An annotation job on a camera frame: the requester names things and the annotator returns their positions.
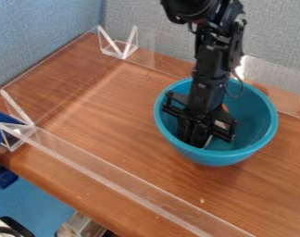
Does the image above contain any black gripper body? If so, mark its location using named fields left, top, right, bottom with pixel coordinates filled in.
left=162, top=75, right=238, bottom=141

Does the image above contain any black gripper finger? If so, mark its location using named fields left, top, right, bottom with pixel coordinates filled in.
left=176, top=118, right=192, bottom=143
left=190, top=123, right=211, bottom=148

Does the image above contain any white brown-capped toy mushroom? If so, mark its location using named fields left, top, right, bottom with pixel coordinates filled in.
left=203, top=104, right=232, bottom=147

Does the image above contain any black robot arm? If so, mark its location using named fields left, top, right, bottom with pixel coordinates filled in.
left=160, top=0, right=246, bottom=148

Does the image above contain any blue plastic bowl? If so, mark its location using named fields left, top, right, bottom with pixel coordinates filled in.
left=152, top=78, right=278, bottom=167

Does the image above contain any clear acrylic back barrier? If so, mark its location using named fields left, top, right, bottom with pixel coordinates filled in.
left=96, top=25, right=300, bottom=118

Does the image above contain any clear acrylic barrier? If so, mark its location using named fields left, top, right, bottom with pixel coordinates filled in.
left=0, top=25, right=100, bottom=127
left=0, top=122, right=255, bottom=237
left=96, top=25, right=300, bottom=118

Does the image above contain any clear acrylic left barrier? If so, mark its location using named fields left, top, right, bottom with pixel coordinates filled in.
left=0, top=25, right=100, bottom=127

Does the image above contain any clear acrylic front barrier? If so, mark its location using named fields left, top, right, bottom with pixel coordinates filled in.
left=0, top=122, right=255, bottom=237

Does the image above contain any clear box under table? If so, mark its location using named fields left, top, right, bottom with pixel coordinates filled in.
left=56, top=212, right=107, bottom=237

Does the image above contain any black white object bottom left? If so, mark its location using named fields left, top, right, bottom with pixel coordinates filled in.
left=0, top=217, right=35, bottom=237

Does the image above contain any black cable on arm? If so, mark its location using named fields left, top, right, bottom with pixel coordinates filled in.
left=222, top=68, right=245, bottom=99

